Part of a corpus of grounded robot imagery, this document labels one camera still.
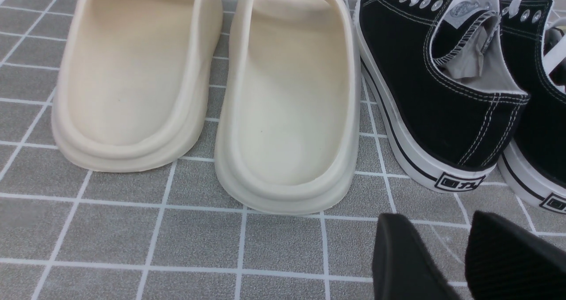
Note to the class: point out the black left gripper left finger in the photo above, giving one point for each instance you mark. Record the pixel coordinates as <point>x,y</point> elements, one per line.
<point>402,267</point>

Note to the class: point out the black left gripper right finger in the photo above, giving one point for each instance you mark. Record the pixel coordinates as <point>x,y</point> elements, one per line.
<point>504,261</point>

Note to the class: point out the cream slipper inner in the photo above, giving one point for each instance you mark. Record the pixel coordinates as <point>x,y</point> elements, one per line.
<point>288,132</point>

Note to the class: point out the cream slipper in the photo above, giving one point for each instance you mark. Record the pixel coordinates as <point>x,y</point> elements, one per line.
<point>288,132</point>
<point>133,83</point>

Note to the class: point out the black canvas sneaker left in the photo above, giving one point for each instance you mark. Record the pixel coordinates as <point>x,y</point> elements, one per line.
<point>448,101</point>

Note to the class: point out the black canvas sneaker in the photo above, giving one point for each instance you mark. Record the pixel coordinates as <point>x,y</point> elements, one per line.
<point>448,101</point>
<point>534,163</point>

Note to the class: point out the black canvas sneaker right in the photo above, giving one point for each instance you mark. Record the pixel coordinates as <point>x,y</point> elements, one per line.
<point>534,163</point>

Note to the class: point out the grey checked floor cloth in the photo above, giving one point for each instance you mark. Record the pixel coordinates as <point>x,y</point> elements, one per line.
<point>172,233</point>

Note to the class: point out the cream slipper far left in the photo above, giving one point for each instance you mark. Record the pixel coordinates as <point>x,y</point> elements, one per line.
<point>133,83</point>

